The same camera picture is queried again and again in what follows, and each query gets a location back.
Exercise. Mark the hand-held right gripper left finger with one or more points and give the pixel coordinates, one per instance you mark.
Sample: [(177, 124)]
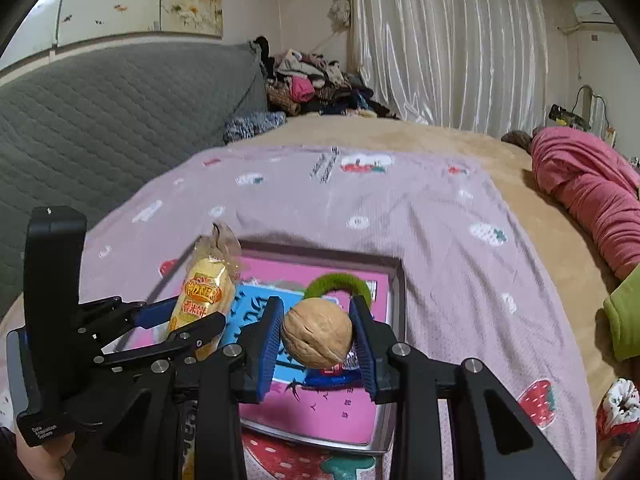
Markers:
[(265, 355)]

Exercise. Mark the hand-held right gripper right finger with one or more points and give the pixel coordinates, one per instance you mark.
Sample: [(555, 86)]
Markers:
[(364, 352)]

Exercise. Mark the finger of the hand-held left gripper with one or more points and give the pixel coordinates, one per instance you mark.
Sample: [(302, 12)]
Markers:
[(150, 312), (200, 327)]

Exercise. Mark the blue cookie packet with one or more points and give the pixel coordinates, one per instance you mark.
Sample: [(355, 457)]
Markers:
[(325, 381)]

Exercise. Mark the walnut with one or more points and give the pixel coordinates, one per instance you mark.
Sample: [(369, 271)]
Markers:
[(317, 332)]

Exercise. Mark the shallow tray with pink bottom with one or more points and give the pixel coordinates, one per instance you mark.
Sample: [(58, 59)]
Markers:
[(350, 410)]

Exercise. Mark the person's left hand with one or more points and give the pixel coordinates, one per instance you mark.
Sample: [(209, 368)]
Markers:
[(37, 460)]

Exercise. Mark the green fuzzy hair scrunchie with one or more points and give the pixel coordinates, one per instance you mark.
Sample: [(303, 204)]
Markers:
[(330, 280)]

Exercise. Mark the purple strawberry printed blanket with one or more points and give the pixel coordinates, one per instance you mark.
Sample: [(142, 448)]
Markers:
[(425, 220)]

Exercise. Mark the grey quilted sofa cover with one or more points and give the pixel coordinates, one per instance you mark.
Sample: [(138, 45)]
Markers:
[(115, 120)]

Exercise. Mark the blue patterned cloth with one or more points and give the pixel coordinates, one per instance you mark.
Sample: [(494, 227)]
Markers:
[(252, 126)]

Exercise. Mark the red and white cloth pouch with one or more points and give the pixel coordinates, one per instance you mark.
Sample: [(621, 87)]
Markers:
[(617, 410)]

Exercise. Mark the dark brown cloth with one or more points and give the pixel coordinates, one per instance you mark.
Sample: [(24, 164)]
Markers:
[(517, 139)]

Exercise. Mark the green fleece blanket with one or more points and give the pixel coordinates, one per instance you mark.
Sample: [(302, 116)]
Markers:
[(625, 320)]

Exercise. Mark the pile of clothes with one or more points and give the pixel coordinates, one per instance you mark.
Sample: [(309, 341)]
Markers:
[(310, 85)]

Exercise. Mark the pink quilt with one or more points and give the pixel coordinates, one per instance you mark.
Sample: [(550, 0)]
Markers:
[(585, 175)]

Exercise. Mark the cluttered grey desk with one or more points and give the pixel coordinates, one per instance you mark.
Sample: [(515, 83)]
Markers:
[(565, 116)]

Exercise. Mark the white curtain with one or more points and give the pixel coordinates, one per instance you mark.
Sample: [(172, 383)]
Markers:
[(450, 40)]

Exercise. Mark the oval table mirror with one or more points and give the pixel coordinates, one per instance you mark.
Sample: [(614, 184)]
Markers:
[(592, 105)]

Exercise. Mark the white curtain tassel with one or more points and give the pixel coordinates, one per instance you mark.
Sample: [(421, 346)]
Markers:
[(340, 12)]

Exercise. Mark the white air conditioner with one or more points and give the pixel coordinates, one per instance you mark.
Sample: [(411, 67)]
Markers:
[(592, 12)]

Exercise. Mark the floral wall painting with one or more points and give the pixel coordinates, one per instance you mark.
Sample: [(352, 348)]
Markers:
[(140, 0)]

